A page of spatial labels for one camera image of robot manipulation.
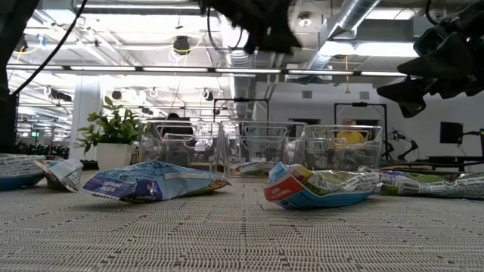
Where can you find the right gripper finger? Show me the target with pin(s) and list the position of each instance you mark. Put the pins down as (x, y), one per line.
(442, 62)
(410, 94)

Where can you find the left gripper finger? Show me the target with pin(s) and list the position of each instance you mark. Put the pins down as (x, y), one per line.
(280, 43)
(250, 47)

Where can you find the blue granola bar purple label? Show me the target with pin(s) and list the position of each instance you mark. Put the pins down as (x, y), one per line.
(151, 183)

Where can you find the blue white granola bar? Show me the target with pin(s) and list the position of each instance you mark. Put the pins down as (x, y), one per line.
(19, 170)

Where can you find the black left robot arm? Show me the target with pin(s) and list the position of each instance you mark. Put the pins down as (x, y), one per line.
(15, 30)

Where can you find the black background robot arm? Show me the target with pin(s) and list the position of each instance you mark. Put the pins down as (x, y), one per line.
(412, 143)

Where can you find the green white granola bar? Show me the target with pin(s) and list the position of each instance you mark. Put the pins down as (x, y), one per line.
(251, 169)

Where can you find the white ceiling sensor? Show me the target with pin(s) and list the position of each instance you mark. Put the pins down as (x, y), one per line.
(304, 22)

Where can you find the black monitor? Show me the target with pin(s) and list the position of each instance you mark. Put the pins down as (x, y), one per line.
(451, 132)

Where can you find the black ceiling device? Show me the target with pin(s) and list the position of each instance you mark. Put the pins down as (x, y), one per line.
(182, 44)

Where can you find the person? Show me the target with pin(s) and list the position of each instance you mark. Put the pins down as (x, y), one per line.
(174, 118)
(349, 136)

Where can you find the dark background desk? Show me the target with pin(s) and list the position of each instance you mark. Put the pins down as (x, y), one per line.
(453, 158)

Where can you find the long ceiling light strip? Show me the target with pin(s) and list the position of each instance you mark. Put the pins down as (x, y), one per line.
(174, 69)

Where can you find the clear plastic bin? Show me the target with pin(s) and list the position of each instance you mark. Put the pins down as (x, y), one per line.
(340, 151)
(261, 149)
(151, 147)

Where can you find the green plant in white pot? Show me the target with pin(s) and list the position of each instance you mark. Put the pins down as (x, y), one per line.
(113, 156)

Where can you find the grey woven mat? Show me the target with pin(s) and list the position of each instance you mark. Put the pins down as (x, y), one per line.
(242, 242)

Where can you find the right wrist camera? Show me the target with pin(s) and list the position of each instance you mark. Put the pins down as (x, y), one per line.
(429, 41)

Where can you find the silver vertical duct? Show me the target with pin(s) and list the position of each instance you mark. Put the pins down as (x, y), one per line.
(242, 87)

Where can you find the black frame stand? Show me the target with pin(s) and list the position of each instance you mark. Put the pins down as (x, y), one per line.
(359, 104)

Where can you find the silver slanted ceiling duct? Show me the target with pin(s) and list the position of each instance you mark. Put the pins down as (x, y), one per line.
(355, 13)

